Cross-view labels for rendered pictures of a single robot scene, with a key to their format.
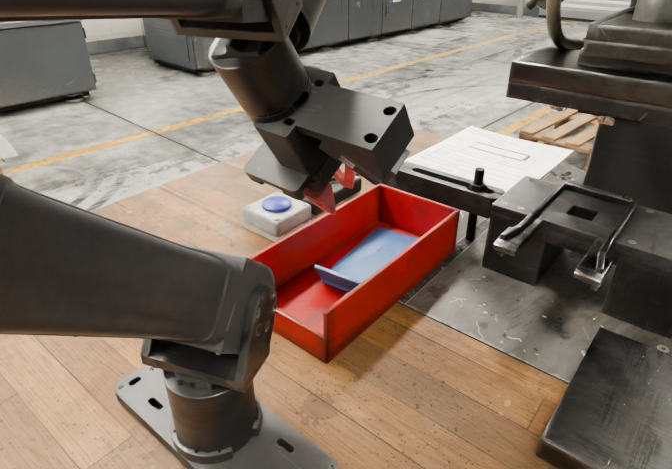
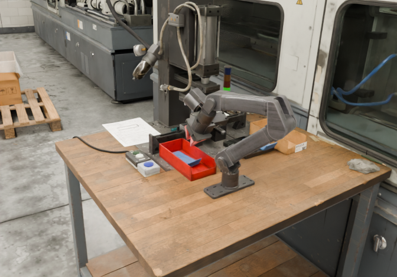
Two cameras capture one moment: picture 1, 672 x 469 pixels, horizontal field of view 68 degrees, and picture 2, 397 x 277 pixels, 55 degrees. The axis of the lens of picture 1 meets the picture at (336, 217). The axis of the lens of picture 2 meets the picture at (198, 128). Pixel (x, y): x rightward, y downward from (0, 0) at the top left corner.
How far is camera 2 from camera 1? 1.38 m
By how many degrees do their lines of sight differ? 66
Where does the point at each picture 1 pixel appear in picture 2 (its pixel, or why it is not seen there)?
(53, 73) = not seen: outside the picture
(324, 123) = (217, 120)
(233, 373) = (237, 165)
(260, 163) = (199, 136)
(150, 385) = (215, 192)
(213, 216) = (133, 182)
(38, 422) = (217, 209)
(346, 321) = (212, 163)
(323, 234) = (174, 159)
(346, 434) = not seen: hidden behind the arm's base
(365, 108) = (219, 114)
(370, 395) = not seen: hidden behind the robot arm
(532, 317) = (212, 149)
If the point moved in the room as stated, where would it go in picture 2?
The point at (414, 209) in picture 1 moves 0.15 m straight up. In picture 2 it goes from (171, 144) to (171, 112)
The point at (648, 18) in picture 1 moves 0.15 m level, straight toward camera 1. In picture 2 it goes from (207, 82) to (232, 91)
